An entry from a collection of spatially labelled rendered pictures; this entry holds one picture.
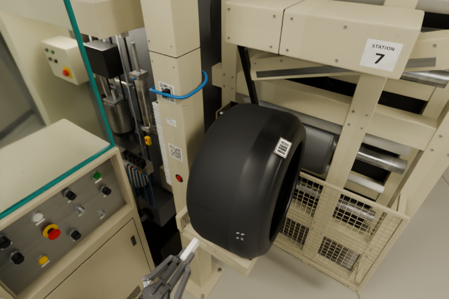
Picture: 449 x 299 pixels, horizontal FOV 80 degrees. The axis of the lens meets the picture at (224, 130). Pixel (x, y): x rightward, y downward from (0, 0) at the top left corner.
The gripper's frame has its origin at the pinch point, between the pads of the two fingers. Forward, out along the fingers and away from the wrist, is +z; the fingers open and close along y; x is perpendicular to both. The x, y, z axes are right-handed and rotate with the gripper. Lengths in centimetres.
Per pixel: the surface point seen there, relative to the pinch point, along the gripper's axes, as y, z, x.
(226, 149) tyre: 3.6, 27.6, -15.4
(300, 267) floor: -24, 64, 135
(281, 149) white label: -11.6, 35.3, -16.1
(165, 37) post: 31, 38, -43
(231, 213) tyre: -5.4, 14.6, -3.7
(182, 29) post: 27, 43, -44
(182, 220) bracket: 25.2, 16.3, 33.8
